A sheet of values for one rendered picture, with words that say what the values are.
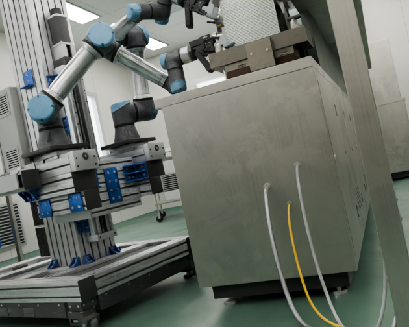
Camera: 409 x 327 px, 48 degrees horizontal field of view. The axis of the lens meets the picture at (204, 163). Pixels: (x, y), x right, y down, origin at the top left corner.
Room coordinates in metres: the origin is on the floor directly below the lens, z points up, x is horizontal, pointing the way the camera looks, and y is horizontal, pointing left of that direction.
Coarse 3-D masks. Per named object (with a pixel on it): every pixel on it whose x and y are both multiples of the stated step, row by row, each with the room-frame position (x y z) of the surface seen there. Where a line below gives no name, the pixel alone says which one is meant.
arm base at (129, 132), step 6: (114, 126) 2.56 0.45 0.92; (120, 126) 2.53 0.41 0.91; (126, 126) 2.53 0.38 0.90; (132, 126) 2.55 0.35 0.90; (120, 132) 2.52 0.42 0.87; (126, 132) 2.53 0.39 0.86; (132, 132) 2.53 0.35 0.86; (114, 138) 2.55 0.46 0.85; (120, 138) 2.51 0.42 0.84; (126, 138) 2.51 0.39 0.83; (132, 138) 2.52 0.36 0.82
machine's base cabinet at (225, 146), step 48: (240, 96) 1.78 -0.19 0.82; (288, 96) 1.71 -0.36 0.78; (336, 96) 2.39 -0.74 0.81; (192, 144) 1.86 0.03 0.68; (240, 144) 1.79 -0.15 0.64; (288, 144) 1.72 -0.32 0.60; (336, 144) 1.87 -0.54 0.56; (192, 192) 1.88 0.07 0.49; (240, 192) 1.81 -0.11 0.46; (288, 192) 1.74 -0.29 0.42; (336, 192) 1.68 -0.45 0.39; (192, 240) 1.90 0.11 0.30; (240, 240) 1.82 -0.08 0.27; (288, 240) 1.75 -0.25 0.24; (336, 240) 1.69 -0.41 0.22; (240, 288) 1.88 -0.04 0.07; (288, 288) 1.81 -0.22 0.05; (336, 288) 1.80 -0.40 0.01
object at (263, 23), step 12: (252, 12) 1.99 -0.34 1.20; (264, 12) 1.98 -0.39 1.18; (276, 12) 1.96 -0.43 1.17; (228, 24) 2.04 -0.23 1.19; (240, 24) 2.02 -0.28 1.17; (252, 24) 2.00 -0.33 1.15; (264, 24) 1.98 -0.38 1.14; (276, 24) 1.96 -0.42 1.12; (228, 36) 2.04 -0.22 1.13; (240, 36) 2.02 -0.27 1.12; (252, 36) 2.00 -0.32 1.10; (264, 36) 1.98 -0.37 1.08
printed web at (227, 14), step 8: (224, 0) 2.07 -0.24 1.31; (232, 0) 2.03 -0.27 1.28; (240, 0) 2.01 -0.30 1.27; (248, 0) 2.00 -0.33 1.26; (256, 0) 1.98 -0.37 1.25; (264, 0) 1.97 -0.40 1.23; (272, 0) 1.96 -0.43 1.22; (224, 8) 2.04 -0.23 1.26; (232, 8) 2.02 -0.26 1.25; (240, 8) 2.01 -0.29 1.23; (248, 8) 2.00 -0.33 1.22; (256, 8) 1.99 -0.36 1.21; (224, 16) 2.04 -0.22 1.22; (232, 16) 2.03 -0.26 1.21; (280, 16) 2.07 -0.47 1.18; (288, 16) 2.32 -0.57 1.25; (280, 24) 2.08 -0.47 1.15
